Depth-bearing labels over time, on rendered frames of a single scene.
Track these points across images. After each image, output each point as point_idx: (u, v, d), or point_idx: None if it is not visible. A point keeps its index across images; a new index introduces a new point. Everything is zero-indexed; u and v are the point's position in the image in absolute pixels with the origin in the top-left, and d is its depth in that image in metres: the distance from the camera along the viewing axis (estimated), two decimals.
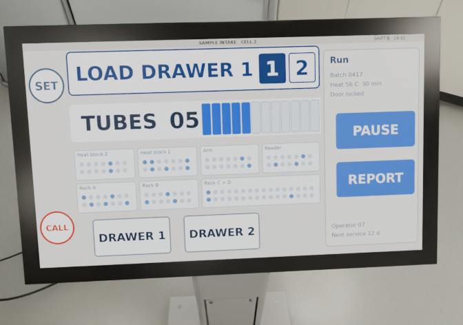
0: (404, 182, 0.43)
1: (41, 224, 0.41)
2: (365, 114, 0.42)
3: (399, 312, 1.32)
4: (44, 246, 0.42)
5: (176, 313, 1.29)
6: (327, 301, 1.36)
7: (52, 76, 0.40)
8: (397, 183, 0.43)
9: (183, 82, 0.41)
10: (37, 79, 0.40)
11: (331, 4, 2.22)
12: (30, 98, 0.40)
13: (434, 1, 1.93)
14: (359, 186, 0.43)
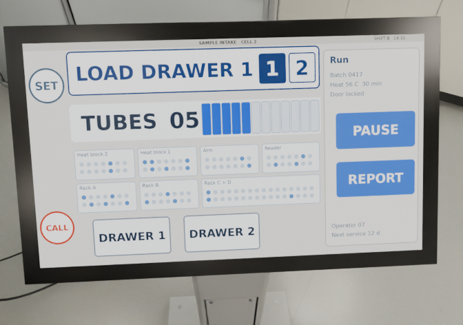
0: (404, 182, 0.43)
1: (41, 224, 0.41)
2: (365, 114, 0.42)
3: (399, 312, 1.32)
4: (44, 246, 0.42)
5: (176, 313, 1.29)
6: (327, 301, 1.36)
7: (52, 76, 0.40)
8: (397, 183, 0.43)
9: (183, 82, 0.41)
10: (37, 79, 0.40)
11: (331, 4, 2.22)
12: (30, 98, 0.40)
13: (434, 1, 1.93)
14: (359, 186, 0.43)
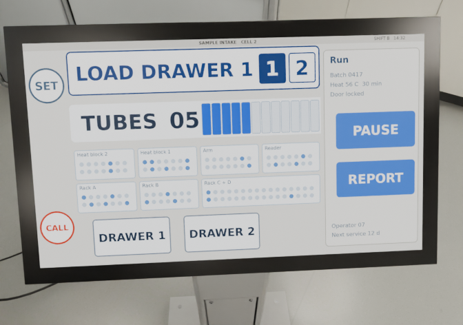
0: (404, 182, 0.43)
1: (41, 224, 0.41)
2: (365, 114, 0.42)
3: (399, 312, 1.32)
4: (44, 246, 0.42)
5: (176, 313, 1.29)
6: (327, 301, 1.36)
7: (52, 76, 0.40)
8: (397, 183, 0.43)
9: (183, 82, 0.41)
10: (37, 79, 0.40)
11: (331, 4, 2.22)
12: (30, 98, 0.40)
13: (434, 1, 1.93)
14: (359, 186, 0.43)
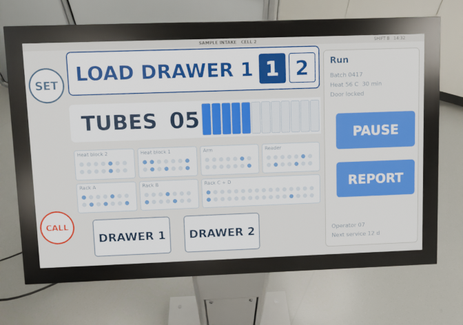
0: (404, 182, 0.43)
1: (41, 224, 0.41)
2: (365, 114, 0.42)
3: (399, 312, 1.32)
4: (44, 246, 0.42)
5: (176, 313, 1.29)
6: (327, 301, 1.36)
7: (52, 76, 0.40)
8: (397, 183, 0.43)
9: (183, 82, 0.41)
10: (37, 79, 0.40)
11: (331, 4, 2.22)
12: (30, 98, 0.40)
13: (434, 1, 1.93)
14: (359, 186, 0.43)
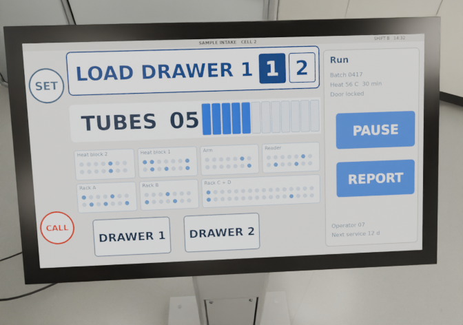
0: (404, 182, 0.43)
1: (41, 224, 0.41)
2: (365, 114, 0.42)
3: (399, 312, 1.32)
4: (44, 246, 0.42)
5: (176, 313, 1.29)
6: (327, 301, 1.36)
7: (52, 76, 0.40)
8: (397, 183, 0.43)
9: (183, 82, 0.41)
10: (37, 79, 0.40)
11: (331, 4, 2.22)
12: (30, 98, 0.40)
13: (434, 1, 1.93)
14: (359, 186, 0.43)
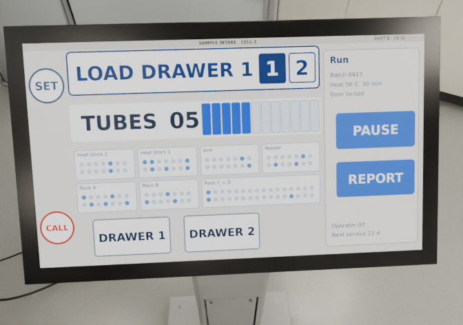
0: (404, 182, 0.43)
1: (41, 224, 0.41)
2: (365, 114, 0.42)
3: (399, 312, 1.32)
4: (44, 246, 0.42)
5: (176, 313, 1.29)
6: (327, 301, 1.36)
7: (52, 76, 0.40)
8: (397, 183, 0.43)
9: (183, 82, 0.41)
10: (37, 79, 0.40)
11: (331, 4, 2.22)
12: (30, 98, 0.40)
13: (434, 1, 1.93)
14: (359, 186, 0.43)
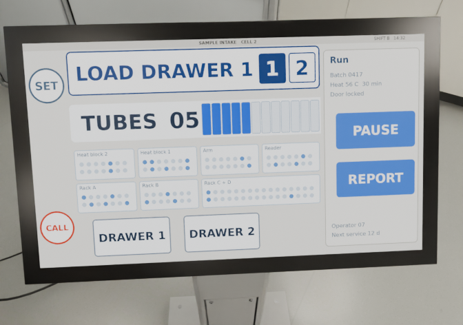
0: (404, 182, 0.43)
1: (41, 224, 0.41)
2: (365, 114, 0.42)
3: (399, 312, 1.32)
4: (44, 246, 0.42)
5: (176, 313, 1.29)
6: (327, 301, 1.36)
7: (52, 76, 0.40)
8: (397, 183, 0.43)
9: (183, 82, 0.41)
10: (37, 79, 0.40)
11: (331, 4, 2.22)
12: (30, 98, 0.40)
13: (434, 1, 1.93)
14: (359, 186, 0.43)
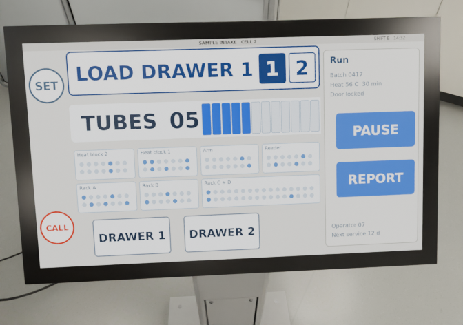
0: (404, 182, 0.43)
1: (41, 224, 0.41)
2: (365, 114, 0.42)
3: (399, 312, 1.32)
4: (44, 246, 0.42)
5: (176, 313, 1.29)
6: (327, 301, 1.36)
7: (52, 76, 0.40)
8: (397, 183, 0.43)
9: (183, 82, 0.41)
10: (37, 79, 0.40)
11: (331, 4, 2.22)
12: (30, 98, 0.40)
13: (434, 1, 1.93)
14: (359, 186, 0.43)
